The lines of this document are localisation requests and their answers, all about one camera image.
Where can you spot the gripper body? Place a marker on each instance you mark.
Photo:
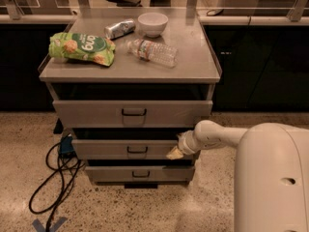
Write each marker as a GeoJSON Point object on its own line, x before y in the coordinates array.
{"type": "Point", "coordinates": [183, 143]}

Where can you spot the grey drawer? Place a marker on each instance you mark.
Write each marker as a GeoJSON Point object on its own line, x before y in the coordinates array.
{"type": "Point", "coordinates": [90, 149]}
{"type": "Point", "coordinates": [131, 114]}
{"type": "Point", "coordinates": [127, 174]}

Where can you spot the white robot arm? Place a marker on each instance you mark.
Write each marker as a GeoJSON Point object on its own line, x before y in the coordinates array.
{"type": "Point", "coordinates": [271, 178]}

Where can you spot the grey bottom drawer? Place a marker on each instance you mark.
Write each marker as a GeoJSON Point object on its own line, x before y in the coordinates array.
{"type": "Point", "coordinates": [127, 174]}

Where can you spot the grey metal drawer cabinet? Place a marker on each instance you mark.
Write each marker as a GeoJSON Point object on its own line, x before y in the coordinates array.
{"type": "Point", "coordinates": [132, 79]}

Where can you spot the grey top drawer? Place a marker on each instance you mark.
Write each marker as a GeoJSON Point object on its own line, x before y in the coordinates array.
{"type": "Point", "coordinates": [131, 114]}

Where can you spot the clear plastic water bottle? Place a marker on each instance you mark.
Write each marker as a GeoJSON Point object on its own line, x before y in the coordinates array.
{"type": "Point", "coordinates": [159, 53]}

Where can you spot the blue power box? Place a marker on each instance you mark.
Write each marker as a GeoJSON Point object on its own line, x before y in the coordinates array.
{"type": "Point", "coordinates": [66, 148]}

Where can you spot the white ceramic bowl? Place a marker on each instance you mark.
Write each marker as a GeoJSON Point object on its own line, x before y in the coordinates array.
{"type": "Point", "coordinates": [152, 24]}

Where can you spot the silver soda can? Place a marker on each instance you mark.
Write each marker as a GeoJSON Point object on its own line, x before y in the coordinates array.
{"type": "Point", "coordinates": [119, 29]}

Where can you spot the green chip bag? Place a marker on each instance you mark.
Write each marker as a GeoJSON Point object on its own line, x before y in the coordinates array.
{"type": "Point", "coordinates": [82, 47]}

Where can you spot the black office chair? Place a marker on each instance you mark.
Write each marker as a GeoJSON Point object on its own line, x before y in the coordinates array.
{"type": "Point", "coordinates": [126, 3]}

